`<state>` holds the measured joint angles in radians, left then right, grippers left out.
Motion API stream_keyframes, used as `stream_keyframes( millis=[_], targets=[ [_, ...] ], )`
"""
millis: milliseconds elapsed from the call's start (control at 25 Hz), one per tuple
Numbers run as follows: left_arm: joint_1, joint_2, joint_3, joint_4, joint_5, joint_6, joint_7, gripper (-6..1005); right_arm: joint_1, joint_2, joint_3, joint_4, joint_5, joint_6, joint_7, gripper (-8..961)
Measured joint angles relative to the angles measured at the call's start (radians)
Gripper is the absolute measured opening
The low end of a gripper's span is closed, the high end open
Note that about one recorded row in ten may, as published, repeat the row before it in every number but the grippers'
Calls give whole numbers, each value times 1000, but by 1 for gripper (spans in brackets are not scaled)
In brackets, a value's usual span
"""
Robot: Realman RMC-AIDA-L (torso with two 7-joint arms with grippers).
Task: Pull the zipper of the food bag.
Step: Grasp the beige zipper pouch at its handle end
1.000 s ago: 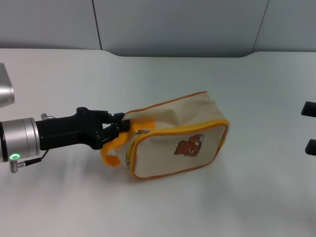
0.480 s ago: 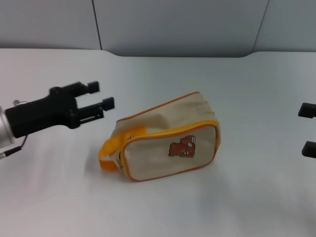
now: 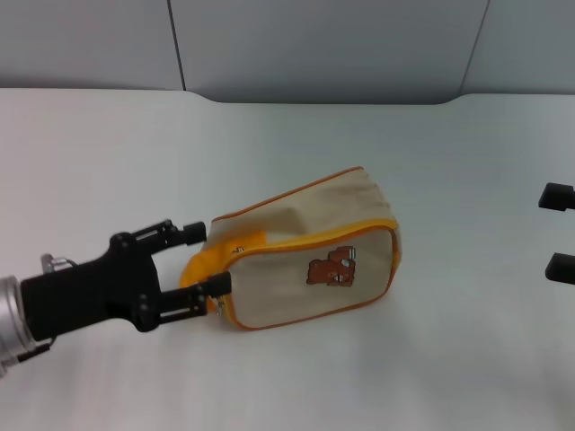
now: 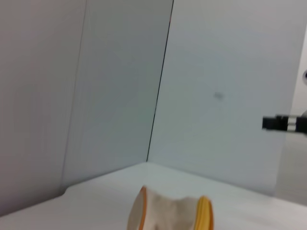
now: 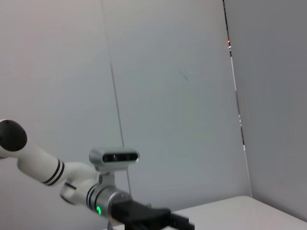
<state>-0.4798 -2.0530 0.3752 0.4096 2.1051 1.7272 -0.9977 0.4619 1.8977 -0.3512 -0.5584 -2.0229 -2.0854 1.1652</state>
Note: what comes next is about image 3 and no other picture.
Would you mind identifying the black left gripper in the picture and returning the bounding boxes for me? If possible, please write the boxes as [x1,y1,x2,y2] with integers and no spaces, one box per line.
[20,218,233,341]

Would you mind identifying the beige orange bear food bag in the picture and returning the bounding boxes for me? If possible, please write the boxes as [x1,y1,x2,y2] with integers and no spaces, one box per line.
[178,165,402,334]

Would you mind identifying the left wrist connector with cable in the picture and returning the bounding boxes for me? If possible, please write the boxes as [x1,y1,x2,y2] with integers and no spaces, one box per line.
[40,253,76,276]

